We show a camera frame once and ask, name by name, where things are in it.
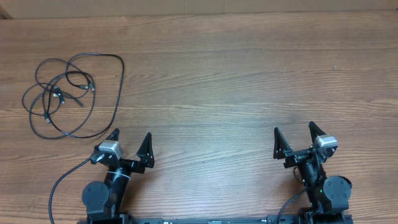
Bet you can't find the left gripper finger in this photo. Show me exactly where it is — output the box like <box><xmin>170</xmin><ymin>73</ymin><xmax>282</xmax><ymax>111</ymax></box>
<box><xmin>136</xmin><ymin>132</ymin><xmax>155</xmax><ymax>168</ymax></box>
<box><xmin>106</xmin><ymin>128</ymin><xmax>119</xmax><ymax>141</ymax></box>

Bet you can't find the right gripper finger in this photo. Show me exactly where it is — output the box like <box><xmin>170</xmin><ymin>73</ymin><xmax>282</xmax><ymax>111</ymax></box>
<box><xmin>308</xmin><ymin>121</ymin><xmax>326</xmax><ymax>144</ymax></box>
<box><xmin>273</xmin><ymin>127</ymin><xmax>292</xmax><ymax>159</ymax></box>

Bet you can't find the thin black short cable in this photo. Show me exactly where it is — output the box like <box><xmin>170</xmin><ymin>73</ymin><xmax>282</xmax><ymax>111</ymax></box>
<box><xmin>21</xmin><ymin>58</ymin><xmax>90</xmax><ymax>116</ymax></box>

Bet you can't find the black USB cable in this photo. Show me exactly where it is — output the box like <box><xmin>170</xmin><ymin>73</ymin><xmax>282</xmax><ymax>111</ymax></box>
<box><xmin>29</xmin><ymin>71</ymin><xmax>96</xmax><ymax>140</ymax></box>

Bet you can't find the black cable silver connector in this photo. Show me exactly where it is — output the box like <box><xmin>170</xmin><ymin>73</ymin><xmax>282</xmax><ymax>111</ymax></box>
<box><xmin>46</xmin><ymin>52</ymin><xmax>126</xmax><ymax>139</ymax></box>

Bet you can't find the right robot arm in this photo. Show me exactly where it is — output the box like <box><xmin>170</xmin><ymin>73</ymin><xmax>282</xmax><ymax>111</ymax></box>
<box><xmin>267</xmin><ymin>121</ymin><xmax>353</xmax><ymax>224</ymax></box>

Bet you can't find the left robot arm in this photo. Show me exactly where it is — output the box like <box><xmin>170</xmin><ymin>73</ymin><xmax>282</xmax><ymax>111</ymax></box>
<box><xmin>81</xmin><ymin>128</ymin><xmax>155</xmax><ymax>223</ymax></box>

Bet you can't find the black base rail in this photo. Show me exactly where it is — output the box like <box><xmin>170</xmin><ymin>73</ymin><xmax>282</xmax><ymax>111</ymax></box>
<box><xmin>131</xmin><ymin>215</ymin><xmax>277</xmax><ymax>224</ymax></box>

